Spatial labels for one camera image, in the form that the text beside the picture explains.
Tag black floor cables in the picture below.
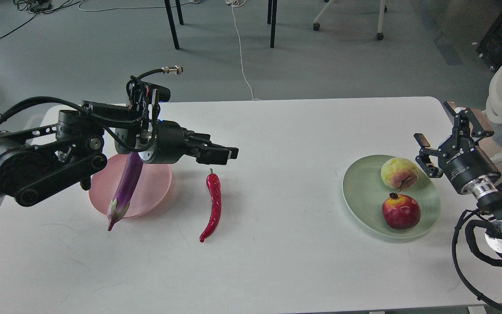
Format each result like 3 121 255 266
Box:
0 0 81 53

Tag black table legs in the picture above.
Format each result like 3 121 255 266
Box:
267 0 278 48
163 0 184 50

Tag red pomegranate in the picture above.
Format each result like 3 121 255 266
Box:
382 192 421 230

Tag black table legs left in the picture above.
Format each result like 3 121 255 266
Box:
163 0 184 50

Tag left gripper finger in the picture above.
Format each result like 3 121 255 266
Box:
183 129 212 147
186 146 239 165

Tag black table legs right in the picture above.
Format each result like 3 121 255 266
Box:
267 0 278 48

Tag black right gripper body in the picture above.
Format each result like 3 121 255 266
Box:
438 136 501 195

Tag white wheeled chair base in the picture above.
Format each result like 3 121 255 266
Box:
312 0 388 41

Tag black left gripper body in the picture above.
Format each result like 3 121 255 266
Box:
140 120 189 164

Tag pink plate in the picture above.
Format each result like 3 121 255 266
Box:
88 154 173 218

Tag white floor cable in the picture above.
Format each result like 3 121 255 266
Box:
226 0 261 101

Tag purple eggplant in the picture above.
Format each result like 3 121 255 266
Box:
106 152 143 231

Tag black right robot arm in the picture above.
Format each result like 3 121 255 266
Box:
414 102 502 312

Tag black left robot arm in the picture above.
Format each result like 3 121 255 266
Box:
0 66 239 207

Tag yellow-pink peach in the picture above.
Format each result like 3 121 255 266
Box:
380 157 419 191

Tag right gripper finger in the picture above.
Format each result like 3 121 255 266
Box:
443 102 495 142
413 133 445 178

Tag red chili pepper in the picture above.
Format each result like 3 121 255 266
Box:
199 168 222 242

